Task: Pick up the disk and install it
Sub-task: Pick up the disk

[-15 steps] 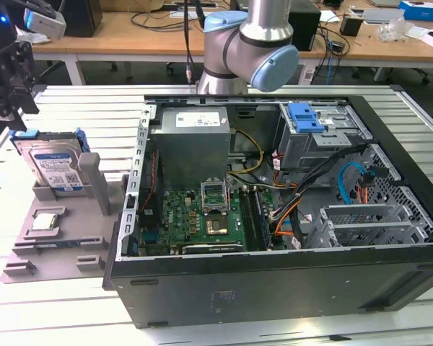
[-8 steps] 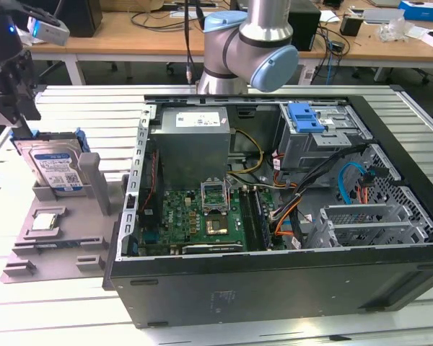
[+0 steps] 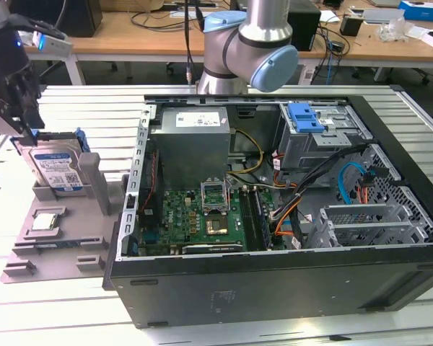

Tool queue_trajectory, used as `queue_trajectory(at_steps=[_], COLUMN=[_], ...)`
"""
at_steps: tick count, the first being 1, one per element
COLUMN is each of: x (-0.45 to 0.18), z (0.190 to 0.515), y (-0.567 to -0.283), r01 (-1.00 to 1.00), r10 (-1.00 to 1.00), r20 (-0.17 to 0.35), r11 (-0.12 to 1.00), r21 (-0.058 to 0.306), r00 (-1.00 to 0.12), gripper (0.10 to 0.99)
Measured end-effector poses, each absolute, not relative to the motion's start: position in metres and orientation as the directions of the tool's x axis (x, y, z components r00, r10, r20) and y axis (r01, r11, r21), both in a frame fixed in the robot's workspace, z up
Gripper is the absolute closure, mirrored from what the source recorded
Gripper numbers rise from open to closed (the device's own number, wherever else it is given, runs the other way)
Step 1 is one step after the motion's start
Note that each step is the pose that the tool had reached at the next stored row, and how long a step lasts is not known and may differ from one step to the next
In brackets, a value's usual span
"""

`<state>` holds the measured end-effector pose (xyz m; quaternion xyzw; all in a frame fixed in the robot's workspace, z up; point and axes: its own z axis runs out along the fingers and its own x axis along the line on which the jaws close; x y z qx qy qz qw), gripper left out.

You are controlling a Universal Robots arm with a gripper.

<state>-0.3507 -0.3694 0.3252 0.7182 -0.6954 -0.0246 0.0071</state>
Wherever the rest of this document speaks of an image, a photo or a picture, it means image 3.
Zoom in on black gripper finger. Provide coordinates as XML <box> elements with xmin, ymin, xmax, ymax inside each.
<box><xmin>0</xmin><ymin>68</ymin><xmax>46</xmax><ymax>147</ymax></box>

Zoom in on grey parts rack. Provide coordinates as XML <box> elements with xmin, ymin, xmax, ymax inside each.
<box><xmin>0</xmin><ymin>151</ymin><xmax>131</xmax><ymax>285</ymax></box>

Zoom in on locking lever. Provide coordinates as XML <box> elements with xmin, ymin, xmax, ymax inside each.
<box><xmin>224</xmin><ymin>175</ymin><xmax>235</xmax><ymax>217</ymax></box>

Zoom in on black cable bundle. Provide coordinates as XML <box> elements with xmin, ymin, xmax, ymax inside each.
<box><xmin>270</xmin><ymin>143</ymin><xmax>369</xmax><ymax>249</ymax></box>

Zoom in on black graphics card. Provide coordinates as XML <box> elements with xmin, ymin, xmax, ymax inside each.
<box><xmin>182</xmin><ymin>243</ymin><xmax>245</xmax><ymax>254</ymax></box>

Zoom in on black PC case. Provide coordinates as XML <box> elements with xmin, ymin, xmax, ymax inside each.
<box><xmin>101</xmin><ymin>84</ymin><xmax>433</xmax><ymax>329</ymax></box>

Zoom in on metal socket cover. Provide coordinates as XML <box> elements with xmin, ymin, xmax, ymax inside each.
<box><xmin>200</xmin><ymin>178</ymin><xmax>228</xmax><ymax>214</ymax></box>

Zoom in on CPU socket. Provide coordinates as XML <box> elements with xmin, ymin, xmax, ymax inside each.
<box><xmin>203</xmin><ymin>214</ymin><xmax>230</xmax><ymax>237</ymax></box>

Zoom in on black hanging cable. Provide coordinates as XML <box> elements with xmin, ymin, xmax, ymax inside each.
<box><xmin>183</xmin><ymin>0</ymin><xmax>205</xmax><ymax>87</ymax></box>

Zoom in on hard disk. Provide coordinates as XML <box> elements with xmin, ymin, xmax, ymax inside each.
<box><xmin>9</xmin><ymin>127</ymin><xmax>92</xmax><ymax>198</ymax></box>

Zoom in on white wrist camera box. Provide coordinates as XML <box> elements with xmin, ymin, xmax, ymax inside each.
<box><xmin>0</xmin><ymin>89</ymin><xmax>23</xmax><ymax>138</ymax></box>

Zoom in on blue cardboard box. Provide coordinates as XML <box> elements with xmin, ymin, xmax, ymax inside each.
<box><xmin>398</xmin><ymin>0</ymin><xmax>433</xmax><ymax>23</ymax></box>

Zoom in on small white wrist camera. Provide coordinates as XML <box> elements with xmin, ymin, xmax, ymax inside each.
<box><xmin>31</xmin><ymin>31</ymin><xmax>74</xmax><ymax>56</ymax></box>

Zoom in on silver CPU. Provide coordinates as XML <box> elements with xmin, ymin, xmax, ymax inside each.
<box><xmin>31</xmin><ymin>212</ymin><xmax>61</xmax><ymax>232</ymax></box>

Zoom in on large black box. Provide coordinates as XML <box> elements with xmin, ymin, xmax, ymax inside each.
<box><xmin>1</xmin><ymin>0</ymin><xmax>104</xmax><ymax>38</ymax></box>

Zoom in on metal drive cage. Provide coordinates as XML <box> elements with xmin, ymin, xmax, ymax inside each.
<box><xmin>276</xmin><ymin>102</ymin><xmax>373</xmax><ymax>177</ymax></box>

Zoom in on yellow wires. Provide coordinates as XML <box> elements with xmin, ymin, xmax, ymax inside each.
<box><xmin>227</xmin><ymin>129</ymin><xmax>265</xmax><ymax>177</ymax></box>

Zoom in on long wooden desk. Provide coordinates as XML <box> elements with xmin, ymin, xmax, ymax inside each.
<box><xmin>21</xmin><ymin>0</ymin><xmax>433</xmax><ymax>86</ymax></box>

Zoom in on RAM stick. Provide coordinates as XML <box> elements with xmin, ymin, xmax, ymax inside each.
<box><xmin>35</xmin><ymin>241</ymin><xmax>98</xmax><ymax>251</ymax></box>

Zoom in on metal disk bay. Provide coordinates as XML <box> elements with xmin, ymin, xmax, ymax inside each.
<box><xmin>308</xmin><ymin>203</ymin><xmax>429</xmax><ymax>249</ymax></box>

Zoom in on black case fan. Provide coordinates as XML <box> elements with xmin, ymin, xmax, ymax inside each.
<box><xmin>139</xmin><ymin>149</ymin><xmax>165</xmax><ymax>221</ymax></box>

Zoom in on clear plastic bag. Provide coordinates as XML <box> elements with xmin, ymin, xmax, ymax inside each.
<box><xmin>377</xmin><ymin>17</ymin><xmax>408</xmax><ymax>41</ymax></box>

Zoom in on green motherboard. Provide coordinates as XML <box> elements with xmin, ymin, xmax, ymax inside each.
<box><xmin>136</xmin><ymin>179</ymin><xmax>287</xmax><ymax>255</ymax></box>

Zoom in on black computer tower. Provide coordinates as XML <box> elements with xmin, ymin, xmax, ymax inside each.
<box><xmin>287</xmin><ymin>6</ymin><xmax>323</xmax><ymax>52</ymax></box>

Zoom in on grey power supply unit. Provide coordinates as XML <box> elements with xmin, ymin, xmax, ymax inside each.
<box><xmin>149</xmin><ymin>106</ymin><xmax>232</xmax><ymax>191</ymax></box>

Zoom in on black RAM slot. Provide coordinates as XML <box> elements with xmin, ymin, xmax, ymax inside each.
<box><xmin>240</xmin><ymin>187</ymin><xmax>259</xmax><ymax>252</ymax></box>
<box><xmin>254</xmin><ymin>186</ymin><xmax>274</xmax><ymax>250</ymax></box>

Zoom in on blue wire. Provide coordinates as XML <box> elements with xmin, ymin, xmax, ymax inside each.
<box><xmin>337</xmin><ymin>161</ymin><xmax>368</xmax><ymax>205</ymax></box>

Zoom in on white open box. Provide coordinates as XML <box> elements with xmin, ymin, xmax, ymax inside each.
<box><xmin>414</xmin><ymin>27</ymin><xmax>433</xmax><ymax>48</ymax></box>

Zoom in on blue plastic bay latch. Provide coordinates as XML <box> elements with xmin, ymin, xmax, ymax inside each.
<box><xmin>287</xmin><ymin>103</ymin><xmax>327</xmax><ymax>133</ymax></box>

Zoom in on orange wire with black plug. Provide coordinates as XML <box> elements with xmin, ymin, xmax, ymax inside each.
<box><xmin>356</xmin><ymin>164</ymin><xmax>388</xmax><ymax>207</ymax></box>

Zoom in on grey flat box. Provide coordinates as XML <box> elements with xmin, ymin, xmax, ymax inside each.
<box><xmin>362</xmin><ymin>7</ymin><xmax>405</xmax><ymax>25</ymax></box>

